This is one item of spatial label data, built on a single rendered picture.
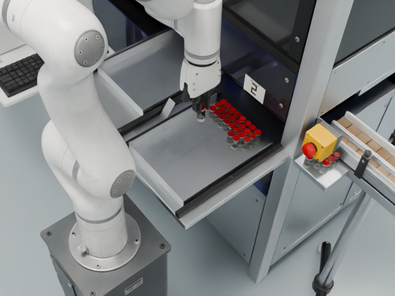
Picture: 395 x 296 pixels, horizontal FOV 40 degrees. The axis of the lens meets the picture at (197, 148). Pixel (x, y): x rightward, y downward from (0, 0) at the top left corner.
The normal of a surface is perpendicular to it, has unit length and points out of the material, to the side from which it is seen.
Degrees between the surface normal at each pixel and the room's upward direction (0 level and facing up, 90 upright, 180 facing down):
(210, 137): 0
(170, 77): 0
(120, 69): 0
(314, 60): 90
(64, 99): 98
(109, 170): 62
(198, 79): 86
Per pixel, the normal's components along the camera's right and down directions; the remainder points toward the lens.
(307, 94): -0.77, 0.47
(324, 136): 0.04, -0.62
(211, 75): 0.67, 0.57
